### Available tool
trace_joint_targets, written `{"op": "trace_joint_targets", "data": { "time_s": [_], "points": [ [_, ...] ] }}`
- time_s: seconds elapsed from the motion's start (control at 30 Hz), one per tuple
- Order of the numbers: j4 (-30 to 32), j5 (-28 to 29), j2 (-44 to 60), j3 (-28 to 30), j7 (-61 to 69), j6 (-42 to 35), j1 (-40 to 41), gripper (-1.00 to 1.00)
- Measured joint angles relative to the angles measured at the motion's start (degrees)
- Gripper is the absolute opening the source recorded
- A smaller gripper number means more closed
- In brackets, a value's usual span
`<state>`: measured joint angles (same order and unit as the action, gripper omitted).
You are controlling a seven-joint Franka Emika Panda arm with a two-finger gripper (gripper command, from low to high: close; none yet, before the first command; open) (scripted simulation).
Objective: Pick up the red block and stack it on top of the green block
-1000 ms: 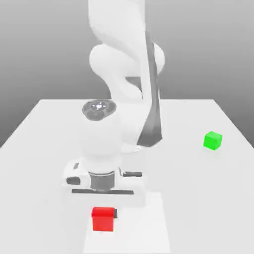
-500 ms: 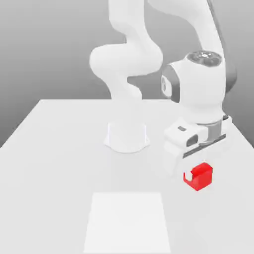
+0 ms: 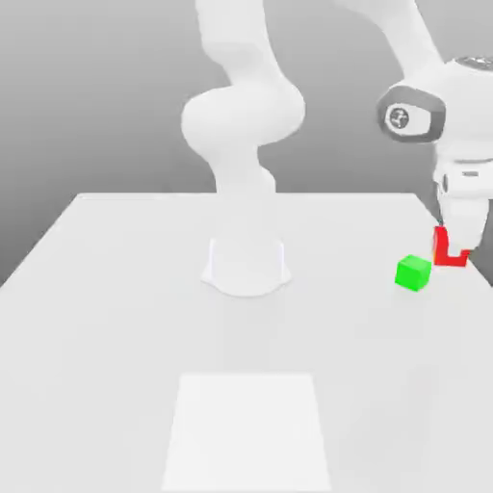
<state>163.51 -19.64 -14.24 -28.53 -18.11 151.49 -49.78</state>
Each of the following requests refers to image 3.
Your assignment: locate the small red cube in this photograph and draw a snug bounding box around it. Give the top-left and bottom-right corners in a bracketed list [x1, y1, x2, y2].
[432, 225, 472, 268]

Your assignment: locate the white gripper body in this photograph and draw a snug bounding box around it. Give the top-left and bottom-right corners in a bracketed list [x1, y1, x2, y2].
[431, 157, 493, 204]

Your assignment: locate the small green cube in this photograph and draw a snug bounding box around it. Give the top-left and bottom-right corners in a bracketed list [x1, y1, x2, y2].
[394, 253, 433, 293]

